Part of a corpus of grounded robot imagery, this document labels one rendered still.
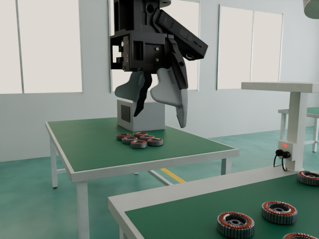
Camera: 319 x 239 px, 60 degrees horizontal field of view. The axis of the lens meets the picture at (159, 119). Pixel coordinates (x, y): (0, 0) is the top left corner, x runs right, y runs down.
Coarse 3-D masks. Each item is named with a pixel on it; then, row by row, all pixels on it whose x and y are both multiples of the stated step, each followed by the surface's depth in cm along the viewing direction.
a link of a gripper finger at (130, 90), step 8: (136, 72) 47; (144, 72) 48; (136, 80) 48; (144, 80) 48; (120, 88) 48; (128, 88) 49; (136, 88) 49; (144, 88) 49; (120, 96) 49; (128, 96) 50; (136, 96) 50; (144, 96) 50; (136, 104) 51; (136, 112) 51
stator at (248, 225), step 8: (224, 216) 88; (232, 216) 90; (240, 216) 89; (248, 216) 89; (224, 224) 84; (232, 224) 86; (240, 224) 86; (248, 224) 83; (224, 232) 83; (232, 232) 82; (240, 232) 81; (248, 232) 82
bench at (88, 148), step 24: (72, 120) 309; (96, 120) 309; (72, 144) 199; (96, 144) 199; (120, 144) 199; (168, 144) 199; (192, 144) 199; (216, 144) 199; (72, 168) 147; (96, 168) 146; (120, 168) 150; (144, 168) 157
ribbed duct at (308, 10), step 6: (306, 0) 135; (312, 0) 132; (318, 0) 131; (306, 6) 135; (312, 6) 135; (318, 6) 134; (306, 12) 139; (312, 12) 138; (318, 12) 138; (312, 18) 142; (318, 18) 141
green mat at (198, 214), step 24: (216, 192) 116; (240, 192) 116; (264, 192) 116; (288, 192) 116; (312, 192) 116; (144, 216) 96; (168, 216) 96; (192, 216) 96; (216, 216) 96; (312, 216) 96
